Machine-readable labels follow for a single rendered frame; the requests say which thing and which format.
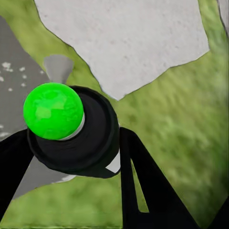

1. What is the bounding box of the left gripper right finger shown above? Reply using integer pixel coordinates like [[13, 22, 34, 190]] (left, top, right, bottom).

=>
[[119, 127, 200, 229]]

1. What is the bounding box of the insectifuge atomizer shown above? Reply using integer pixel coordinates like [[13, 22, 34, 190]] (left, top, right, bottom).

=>
[[23, 54, 121, 178]]

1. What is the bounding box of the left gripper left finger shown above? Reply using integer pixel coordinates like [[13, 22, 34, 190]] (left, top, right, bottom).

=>
[[0, 129, 34, 221]]

